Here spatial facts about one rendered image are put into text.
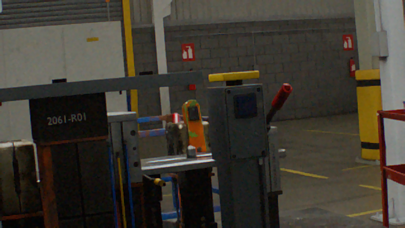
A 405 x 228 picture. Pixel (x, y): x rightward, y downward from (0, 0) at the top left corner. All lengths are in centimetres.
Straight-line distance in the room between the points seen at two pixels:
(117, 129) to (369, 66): 729
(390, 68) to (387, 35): 24
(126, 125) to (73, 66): 810
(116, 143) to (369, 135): 731
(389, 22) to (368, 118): 333
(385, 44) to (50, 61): 519
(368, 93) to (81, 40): 372
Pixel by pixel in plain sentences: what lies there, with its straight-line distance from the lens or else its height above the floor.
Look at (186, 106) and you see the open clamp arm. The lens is 156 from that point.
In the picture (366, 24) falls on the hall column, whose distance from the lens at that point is 837.
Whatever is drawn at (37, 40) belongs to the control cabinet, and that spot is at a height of 182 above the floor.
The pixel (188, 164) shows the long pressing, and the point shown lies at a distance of 132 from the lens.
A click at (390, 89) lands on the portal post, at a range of 517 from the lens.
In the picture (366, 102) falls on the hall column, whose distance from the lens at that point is 837.
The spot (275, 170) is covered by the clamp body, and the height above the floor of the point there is 98.
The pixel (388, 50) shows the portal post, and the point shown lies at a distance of 515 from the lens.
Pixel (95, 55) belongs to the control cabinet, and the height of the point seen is 157.
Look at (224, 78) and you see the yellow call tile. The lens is 105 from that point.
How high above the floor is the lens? 116
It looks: 3 degrees down
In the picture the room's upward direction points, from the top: 5 degrees counter-clockwise
